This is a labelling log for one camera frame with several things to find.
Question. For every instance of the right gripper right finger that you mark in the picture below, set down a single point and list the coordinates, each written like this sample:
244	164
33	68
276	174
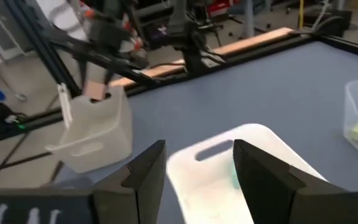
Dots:
266	193

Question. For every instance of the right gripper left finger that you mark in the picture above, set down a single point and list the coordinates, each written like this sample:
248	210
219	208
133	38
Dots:
145	186

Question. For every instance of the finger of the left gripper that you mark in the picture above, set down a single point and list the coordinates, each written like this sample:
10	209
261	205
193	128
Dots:
83	76
107	81

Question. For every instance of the orange rectangular block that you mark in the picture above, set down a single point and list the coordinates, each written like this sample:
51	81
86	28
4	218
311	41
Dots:
95	91

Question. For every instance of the cyan rectangular block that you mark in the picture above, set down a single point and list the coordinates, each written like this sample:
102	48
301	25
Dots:
235	177

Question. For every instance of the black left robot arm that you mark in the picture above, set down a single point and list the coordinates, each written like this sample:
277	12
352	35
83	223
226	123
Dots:
191	46

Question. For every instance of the white plastic strip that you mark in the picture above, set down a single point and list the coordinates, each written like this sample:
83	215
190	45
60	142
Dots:
65	105

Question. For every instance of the beige plastic bin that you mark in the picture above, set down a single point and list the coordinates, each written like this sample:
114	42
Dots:
98	133

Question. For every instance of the white plastic bin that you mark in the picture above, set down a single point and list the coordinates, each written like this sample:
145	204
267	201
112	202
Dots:
204	193

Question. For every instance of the black device green light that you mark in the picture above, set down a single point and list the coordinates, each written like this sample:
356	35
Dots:
2	123

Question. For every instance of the red box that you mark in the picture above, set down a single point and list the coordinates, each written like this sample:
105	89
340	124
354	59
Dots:
224	7

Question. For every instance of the office chair base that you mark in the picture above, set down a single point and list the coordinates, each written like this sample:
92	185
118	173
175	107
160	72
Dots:
250	18

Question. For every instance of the wooden base board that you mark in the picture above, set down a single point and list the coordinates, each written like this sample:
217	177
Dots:
259	38

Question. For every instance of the black aluminium table frame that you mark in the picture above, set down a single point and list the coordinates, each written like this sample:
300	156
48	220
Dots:
253	53

